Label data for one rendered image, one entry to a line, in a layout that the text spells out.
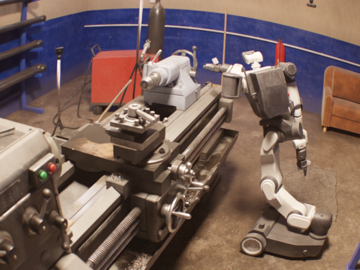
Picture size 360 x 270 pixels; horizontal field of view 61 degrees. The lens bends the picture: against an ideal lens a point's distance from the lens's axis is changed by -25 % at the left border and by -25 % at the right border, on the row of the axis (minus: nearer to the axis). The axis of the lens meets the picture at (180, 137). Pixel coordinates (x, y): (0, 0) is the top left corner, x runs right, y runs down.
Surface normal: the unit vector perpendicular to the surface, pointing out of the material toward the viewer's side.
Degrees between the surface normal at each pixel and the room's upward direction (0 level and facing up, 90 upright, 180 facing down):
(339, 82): 96
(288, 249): 90
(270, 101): 89
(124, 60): 90
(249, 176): 0
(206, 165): 0
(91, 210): 36
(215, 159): 0
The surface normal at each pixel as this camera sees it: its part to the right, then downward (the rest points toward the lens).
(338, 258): 0.04, -0.91
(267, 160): -0.36, 0.69
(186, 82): 0.87, -0.21
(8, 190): 0.94, 0.18
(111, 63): -0.01, 0.41
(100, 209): 0.58, -0.63
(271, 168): -0.52, 0.33
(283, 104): 0.25, 0.40
